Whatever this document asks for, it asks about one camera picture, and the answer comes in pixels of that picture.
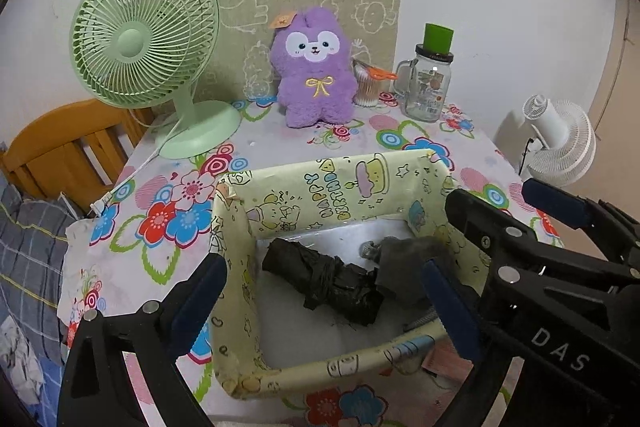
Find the cartoon print storage box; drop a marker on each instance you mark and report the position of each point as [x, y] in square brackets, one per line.
[300, 202]

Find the cotton swab container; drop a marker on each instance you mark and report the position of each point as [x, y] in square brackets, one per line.
[366, 94]

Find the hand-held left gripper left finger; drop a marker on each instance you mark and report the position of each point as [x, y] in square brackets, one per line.
[197, 302]

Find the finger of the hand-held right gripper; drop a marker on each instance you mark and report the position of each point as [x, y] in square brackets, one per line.
[500, 222]
[555, 202]

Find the black cloth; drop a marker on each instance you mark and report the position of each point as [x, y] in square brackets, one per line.
[345, 287]

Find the glass mug jar green lid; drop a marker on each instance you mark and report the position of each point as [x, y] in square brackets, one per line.
[425, 97]

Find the floral tablecloth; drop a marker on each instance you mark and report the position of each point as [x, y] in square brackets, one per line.
[165, 217]

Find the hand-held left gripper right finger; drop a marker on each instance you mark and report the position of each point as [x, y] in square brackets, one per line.
[450, 307]

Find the purple plush toy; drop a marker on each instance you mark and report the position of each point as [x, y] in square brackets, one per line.
[312, 102]

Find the white patterned cloth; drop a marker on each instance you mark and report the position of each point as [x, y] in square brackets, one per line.
[15, 347]

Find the beige printed wall board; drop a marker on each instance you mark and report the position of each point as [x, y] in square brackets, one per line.
[240, 7]

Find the blue plaid blanket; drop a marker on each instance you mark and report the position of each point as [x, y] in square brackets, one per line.
[30, 247]

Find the white desk fan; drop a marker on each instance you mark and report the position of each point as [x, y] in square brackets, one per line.
[565, 142]

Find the grey cloth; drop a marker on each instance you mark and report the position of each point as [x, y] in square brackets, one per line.
[400, 257]

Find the pink paper sheet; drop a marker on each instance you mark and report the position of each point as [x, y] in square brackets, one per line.
[445, 364]

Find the green desk fan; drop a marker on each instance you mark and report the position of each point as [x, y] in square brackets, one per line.
[132, 42]

